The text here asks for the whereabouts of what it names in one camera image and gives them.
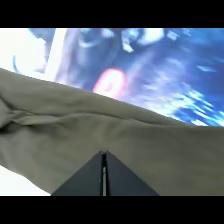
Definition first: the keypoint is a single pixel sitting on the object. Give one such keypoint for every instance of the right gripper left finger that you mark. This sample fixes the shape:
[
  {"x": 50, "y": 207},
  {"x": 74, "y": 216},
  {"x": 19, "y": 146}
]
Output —
[{"x": 88, "y": 180}]

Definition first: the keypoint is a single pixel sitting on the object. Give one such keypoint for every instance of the brown garment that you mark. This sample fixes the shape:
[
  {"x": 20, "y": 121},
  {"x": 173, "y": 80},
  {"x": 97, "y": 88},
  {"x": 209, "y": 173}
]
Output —
[{"x": 100, "y": 123}]

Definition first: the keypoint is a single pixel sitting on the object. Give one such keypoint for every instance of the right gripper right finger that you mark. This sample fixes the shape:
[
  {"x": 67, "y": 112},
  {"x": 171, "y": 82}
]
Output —
[{"x": 125, "y": 180}]

